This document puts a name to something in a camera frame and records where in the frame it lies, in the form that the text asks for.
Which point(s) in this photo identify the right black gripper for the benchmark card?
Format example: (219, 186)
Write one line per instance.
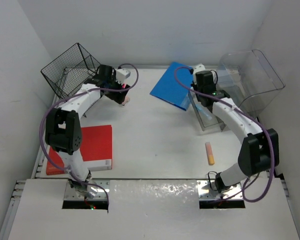
(194, 85)

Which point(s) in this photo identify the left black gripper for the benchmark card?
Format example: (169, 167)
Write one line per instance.
(117, 97)

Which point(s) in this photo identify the pink eraser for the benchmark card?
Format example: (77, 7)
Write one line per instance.
(126, 100)

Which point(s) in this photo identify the light blue highlighter marker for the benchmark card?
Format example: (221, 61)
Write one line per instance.
(204, 112)

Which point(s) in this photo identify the clear grey drawer organizer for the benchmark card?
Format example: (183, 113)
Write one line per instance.
(250, 80)

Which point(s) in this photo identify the black wire mesh basket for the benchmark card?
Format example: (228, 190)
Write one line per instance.
(68, 72)

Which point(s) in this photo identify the yellow pink highlighter marker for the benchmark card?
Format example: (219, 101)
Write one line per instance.
(209, 152)

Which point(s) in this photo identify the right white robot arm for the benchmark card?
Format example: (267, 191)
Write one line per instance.
(259, 146)

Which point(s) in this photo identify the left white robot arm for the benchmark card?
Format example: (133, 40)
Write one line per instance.
(61, 125)

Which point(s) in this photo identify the blue folder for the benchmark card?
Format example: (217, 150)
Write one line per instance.
(169, 90)

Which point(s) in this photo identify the red notebook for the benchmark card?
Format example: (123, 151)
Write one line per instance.
(97, 147)

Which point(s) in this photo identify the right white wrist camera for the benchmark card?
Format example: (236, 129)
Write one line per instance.
(198, 68)

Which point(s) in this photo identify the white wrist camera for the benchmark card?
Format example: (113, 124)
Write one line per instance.
(122, 74)
(198, 68)

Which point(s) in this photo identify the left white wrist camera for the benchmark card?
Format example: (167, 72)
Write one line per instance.
(122, 74)

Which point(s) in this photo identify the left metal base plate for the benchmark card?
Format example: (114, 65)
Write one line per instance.
(97, 191)

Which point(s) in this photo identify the metal base plate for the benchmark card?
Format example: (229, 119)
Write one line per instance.
(97, 191)
(206, 191)

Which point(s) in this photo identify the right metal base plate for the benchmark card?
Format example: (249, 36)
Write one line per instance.
(206, 191)

